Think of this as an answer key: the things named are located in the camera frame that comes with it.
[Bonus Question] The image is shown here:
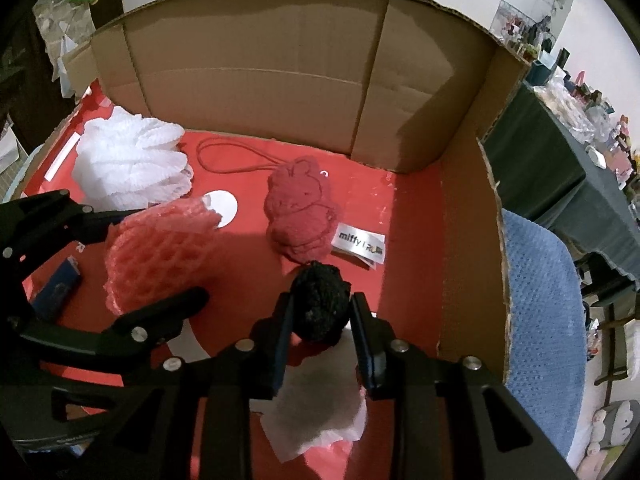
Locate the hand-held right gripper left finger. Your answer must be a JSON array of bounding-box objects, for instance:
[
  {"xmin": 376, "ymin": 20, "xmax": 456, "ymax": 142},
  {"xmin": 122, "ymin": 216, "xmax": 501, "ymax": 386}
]
[{"xmin": 65, "ymin": 292, "xmax": 296, "ymax": 480}]

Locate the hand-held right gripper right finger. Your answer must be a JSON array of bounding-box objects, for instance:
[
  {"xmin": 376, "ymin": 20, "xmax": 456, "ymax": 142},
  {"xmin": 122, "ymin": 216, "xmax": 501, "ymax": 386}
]
[{"xmin": 349, "ymin": 292, "xmax": 576, "ymax": 480}]

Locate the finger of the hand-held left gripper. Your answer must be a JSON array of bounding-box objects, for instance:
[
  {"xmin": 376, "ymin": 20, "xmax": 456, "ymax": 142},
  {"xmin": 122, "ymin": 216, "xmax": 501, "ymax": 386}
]
[
  {"xmin": 0, "ymin": 286, "xmax": 211, "ymax": 426},
  {"xmin": 0, "ymin": 189, "xmax": 148, "ymax": 281}
]

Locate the pink foam net sleeve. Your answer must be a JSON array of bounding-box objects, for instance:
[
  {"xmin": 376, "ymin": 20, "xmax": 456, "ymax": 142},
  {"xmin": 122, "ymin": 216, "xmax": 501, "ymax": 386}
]
[{"xmin": 103, "ymin": 197, "xmax": 223, "ymax": 316}]

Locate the black fuzzy scrunchie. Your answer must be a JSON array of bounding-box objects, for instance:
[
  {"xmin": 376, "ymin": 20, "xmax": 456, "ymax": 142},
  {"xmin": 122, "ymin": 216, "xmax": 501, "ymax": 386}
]
[{"xmin": 291, "ymin": 260, "xmax": 352, "ymax": 345}]

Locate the white thin wipe sheet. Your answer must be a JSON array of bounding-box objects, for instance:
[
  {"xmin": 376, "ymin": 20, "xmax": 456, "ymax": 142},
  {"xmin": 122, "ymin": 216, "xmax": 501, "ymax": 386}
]
[{"xmin": 259, "ymin": 332, "xmax": 368, "ymax": 462}]

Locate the blue packaged cloth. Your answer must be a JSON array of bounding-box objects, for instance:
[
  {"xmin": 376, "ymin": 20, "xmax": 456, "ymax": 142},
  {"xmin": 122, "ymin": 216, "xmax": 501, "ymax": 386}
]
[{"xmin": 30, "ymin": 255, "xmax": 81, "ymax": 321}]

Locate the white mesh bath loofah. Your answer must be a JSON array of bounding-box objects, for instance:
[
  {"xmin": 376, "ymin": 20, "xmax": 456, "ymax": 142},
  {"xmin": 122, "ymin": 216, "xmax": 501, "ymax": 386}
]
[{"xmin": 71, "ymin": 106, "xmax": 193, "ymax": 211}]

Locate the red crocheted bunny pouch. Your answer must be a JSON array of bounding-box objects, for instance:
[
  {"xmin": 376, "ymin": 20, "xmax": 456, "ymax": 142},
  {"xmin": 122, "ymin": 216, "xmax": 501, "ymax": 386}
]
[{"xmin": 264, "ymin": 156, "xmax": 387, "ymax": 268}]

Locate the cardboard box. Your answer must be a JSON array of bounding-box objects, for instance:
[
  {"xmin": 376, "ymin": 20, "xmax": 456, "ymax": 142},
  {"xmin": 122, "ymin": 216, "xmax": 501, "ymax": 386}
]
[{"xmin": 60, "ymin": 0, "xmax": 531, "ymax": 480}]

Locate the blue fleece blanket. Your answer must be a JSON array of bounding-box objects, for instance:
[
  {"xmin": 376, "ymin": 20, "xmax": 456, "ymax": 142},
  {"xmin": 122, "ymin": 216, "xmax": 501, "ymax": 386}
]
[{"xmin": 500, "ymin": 207, "xmax": 586, "ymax": 461}]

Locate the hanging fabric organizer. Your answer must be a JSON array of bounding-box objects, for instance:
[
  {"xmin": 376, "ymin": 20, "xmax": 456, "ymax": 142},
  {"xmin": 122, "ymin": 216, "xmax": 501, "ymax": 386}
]
[{"xmin": 32, "ymin": 0, "xmax": 96, "ymax": 101}]

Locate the table with dark cloth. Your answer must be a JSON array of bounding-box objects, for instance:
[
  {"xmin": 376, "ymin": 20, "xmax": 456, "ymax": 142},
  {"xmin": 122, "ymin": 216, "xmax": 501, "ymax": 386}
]
[{"xmin": 482, "ymin": 80, "xmax": 640, "ymax": 281}]

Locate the clutter of cosmetic bottles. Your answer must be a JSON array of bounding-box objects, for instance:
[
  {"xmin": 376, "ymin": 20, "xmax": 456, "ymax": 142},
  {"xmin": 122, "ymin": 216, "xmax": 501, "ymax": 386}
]
[{"xmin": 500, "ymin": 0, "xmax": 640, "ymax": 196}]

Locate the wall mirror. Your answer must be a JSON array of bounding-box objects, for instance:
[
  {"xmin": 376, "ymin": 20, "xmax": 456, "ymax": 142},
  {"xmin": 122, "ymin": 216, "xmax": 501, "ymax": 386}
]
[{"xmin": 492, "ymin": 0, "xmax": 581, "ymax": 56}]

